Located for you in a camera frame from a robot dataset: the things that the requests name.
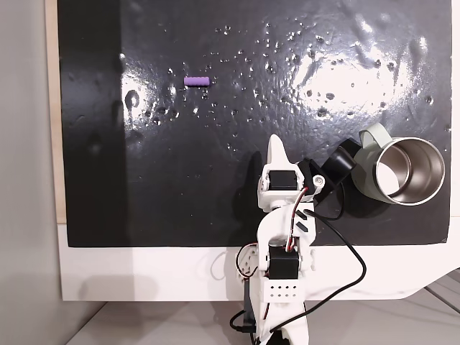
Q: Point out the purple pen grip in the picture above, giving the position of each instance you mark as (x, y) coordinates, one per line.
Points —
(196, 81)

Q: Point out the pale green steel cup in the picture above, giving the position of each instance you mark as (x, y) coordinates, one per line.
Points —
(366, 169)

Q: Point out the black glossy mat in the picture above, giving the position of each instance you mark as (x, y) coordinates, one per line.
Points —
(215, 161)

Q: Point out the light wooden board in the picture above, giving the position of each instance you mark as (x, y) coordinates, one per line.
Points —
(54, 108)

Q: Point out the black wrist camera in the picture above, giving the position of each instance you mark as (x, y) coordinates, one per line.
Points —
(338, 165)

